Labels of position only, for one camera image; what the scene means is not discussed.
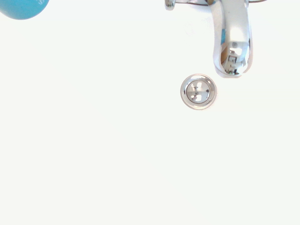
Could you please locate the white ceramic sink basin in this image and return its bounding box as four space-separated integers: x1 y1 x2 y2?
0 0 300 225

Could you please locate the chrome sink drain plug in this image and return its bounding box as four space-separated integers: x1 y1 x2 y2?
180 73 218 111

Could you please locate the chrome faucet spout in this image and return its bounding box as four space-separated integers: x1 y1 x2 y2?
206 0 254 79

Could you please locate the blue plastic bottle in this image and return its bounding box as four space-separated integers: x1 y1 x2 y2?
0 0 51 20

